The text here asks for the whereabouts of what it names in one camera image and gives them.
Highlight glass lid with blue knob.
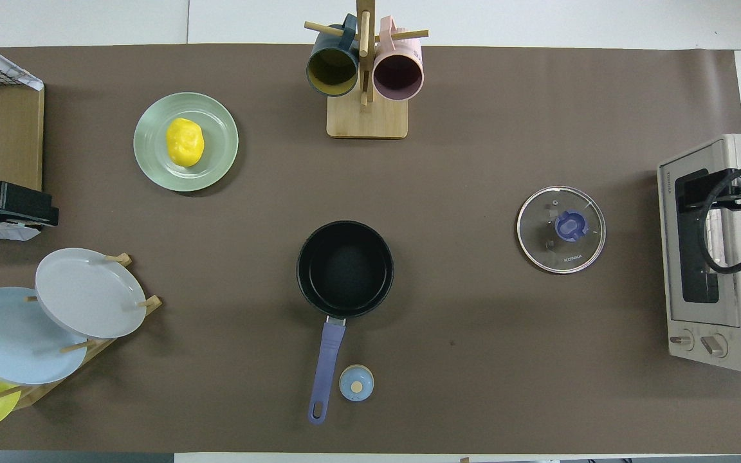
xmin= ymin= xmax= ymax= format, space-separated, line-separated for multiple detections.
xmin=517 ymin=186 xmax=607 ymax=275

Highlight yellow lemon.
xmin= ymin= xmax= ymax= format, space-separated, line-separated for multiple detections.
xmin=166 ymin=118 xmax=205 ymax=168

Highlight grey plate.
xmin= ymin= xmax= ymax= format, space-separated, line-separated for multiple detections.
xmin=35 ymin=248 xmax=147 ymax=340

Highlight light blue plate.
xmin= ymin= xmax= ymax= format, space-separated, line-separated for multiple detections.
xmin=0 ymin=287 xmax=88 ymax=385

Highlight wooden plate rack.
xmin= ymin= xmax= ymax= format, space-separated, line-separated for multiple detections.
xmin=0 ymin=252 xmax=163 ymax=412

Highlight mint green plate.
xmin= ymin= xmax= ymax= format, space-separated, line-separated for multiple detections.
xmin=133 ymin=92 xmax=240 ymax=192

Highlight brown table mat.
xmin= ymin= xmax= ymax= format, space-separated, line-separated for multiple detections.
xmin=0 ymin=44 xmax=741 ymax=454

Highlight pink ribbed mug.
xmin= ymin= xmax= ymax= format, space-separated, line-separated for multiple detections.
xmin=372 ymin=16 xmax=425 ymax=102

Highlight dark blue saucepan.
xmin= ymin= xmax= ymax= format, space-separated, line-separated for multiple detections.
xmin=297 ymin=221 xmax=396 ymax=425

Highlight dark teal mug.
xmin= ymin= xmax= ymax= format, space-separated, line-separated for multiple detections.
xmin=306 ymin=14 xmax=360 ymax=97

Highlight wooden mug rack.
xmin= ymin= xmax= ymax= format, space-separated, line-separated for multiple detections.
xmin=304 ymin=0 xmax=429 ymax=140

